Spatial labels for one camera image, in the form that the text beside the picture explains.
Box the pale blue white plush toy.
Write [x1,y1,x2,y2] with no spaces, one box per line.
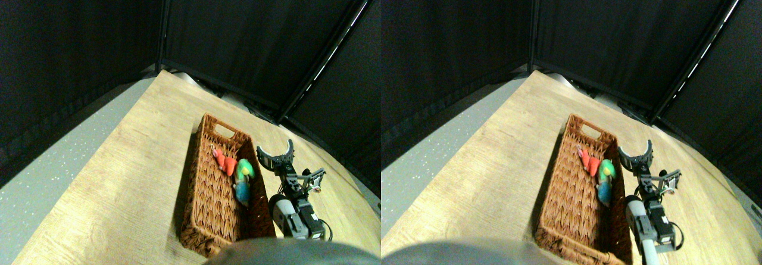
[597,182,614,208]
[233,180,252,207]

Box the green plush toy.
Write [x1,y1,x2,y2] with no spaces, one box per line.
[597,159,617,185]
[233,158,255,185]

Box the orange plush toy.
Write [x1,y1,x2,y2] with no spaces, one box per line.
[576,148,602,176]
[212,148,238,177]

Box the grey curtain stand foot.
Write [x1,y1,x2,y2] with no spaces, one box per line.
[223,89,280,124]

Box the black curtain stand pole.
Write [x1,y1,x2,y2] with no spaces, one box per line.
[527,0,542,72]
[649,0,757,124]
[158,0,174,72]
[276,0,381,124]

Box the brown wicker basket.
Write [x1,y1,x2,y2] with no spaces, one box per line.
[179,113,276,258]
[534,114,633,265]

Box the black bracket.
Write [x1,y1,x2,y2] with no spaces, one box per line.
[299,167,327,194]
[655,169,683,195]

